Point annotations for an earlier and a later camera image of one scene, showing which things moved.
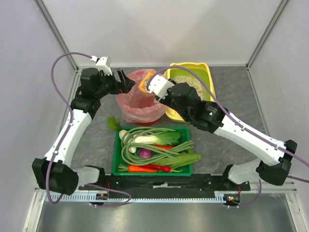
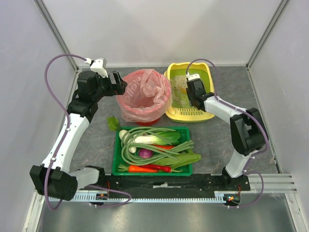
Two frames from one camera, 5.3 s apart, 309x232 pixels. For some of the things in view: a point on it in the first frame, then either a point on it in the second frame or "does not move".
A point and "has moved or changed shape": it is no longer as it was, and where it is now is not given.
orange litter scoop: (143, 86) has moved or changed shape
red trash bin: (148, 123) does not move
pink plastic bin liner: (138, 107) does not move
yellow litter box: (201, 70) does not move
